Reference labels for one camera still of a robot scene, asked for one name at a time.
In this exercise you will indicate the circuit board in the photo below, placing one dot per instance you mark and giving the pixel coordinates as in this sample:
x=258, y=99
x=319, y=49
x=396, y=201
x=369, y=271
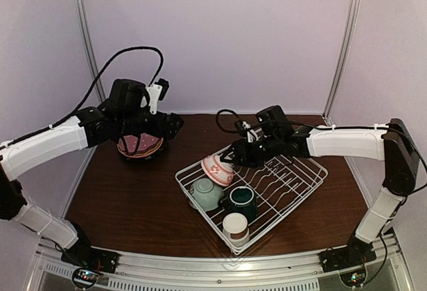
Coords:
x=84, y=278
x=353, y=278

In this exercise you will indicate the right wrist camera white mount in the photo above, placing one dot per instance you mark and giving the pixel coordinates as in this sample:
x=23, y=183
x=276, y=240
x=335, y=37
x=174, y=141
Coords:
x=245, y=130

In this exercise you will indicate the front aluminium rail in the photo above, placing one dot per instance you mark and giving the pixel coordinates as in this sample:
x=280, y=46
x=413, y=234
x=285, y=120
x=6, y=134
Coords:
x=300, y=271

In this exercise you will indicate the yellow dotted plate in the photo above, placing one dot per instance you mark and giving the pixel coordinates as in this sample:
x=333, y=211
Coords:
x=142, y=146

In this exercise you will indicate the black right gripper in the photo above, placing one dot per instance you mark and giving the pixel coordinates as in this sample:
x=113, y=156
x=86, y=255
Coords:
x=243, y=152

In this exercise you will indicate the right aluminium frame post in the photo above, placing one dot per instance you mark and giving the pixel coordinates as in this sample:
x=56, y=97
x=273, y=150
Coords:
x=349, y=28

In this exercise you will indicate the white wire dish rack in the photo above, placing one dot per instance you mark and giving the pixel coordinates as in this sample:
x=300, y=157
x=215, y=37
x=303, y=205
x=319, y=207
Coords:
x=281, y=185

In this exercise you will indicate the pink white floral bowl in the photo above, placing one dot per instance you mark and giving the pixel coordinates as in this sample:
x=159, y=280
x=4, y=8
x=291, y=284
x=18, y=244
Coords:
x=220, y=172

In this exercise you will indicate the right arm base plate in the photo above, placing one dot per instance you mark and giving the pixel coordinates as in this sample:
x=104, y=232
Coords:
x=344, y=258

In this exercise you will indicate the left aluminium frame post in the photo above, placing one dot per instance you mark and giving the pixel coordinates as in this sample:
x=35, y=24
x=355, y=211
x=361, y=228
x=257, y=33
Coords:
x=86, y=38

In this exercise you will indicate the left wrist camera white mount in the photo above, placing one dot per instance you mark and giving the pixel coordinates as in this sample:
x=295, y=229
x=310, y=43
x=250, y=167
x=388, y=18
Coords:
x=154, y=93

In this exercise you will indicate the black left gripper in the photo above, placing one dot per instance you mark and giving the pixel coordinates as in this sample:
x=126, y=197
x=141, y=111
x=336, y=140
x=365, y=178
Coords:
x=170, y=129

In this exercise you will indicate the pale green bowl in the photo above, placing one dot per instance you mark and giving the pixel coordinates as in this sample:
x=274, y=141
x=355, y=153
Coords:
x=206, y=193

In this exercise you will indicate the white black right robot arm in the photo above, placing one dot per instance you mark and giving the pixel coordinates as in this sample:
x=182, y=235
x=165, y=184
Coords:
x=275, y=135

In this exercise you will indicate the aluminium frame post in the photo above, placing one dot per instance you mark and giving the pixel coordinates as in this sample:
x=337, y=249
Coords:
x=86, y=38
x=349, y=28

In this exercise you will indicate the left circuit board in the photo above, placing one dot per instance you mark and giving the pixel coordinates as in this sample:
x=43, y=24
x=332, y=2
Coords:
x=84, y=278

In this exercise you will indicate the white brown cup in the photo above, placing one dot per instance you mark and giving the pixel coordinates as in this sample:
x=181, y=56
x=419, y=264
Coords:
x=235, y=229

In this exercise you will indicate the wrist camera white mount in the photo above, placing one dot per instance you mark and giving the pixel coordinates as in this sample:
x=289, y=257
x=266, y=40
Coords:
x=245, y=130
x=154, y=93

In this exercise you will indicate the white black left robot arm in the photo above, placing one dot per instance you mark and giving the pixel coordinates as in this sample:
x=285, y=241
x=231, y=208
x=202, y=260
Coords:
x=130, y=109

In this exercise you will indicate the right circuit board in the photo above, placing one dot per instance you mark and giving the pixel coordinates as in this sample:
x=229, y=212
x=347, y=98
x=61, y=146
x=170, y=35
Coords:
x=353, y=278

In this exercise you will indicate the dark green mug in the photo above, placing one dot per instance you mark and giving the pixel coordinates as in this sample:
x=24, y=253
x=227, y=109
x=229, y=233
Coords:
x=242, y=200

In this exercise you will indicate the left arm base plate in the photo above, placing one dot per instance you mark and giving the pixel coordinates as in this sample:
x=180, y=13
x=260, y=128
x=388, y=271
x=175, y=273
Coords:
x=94, y=259

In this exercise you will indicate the black rimmed white plate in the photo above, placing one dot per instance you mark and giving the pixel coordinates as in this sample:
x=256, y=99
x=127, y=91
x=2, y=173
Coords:
x=145, y=157

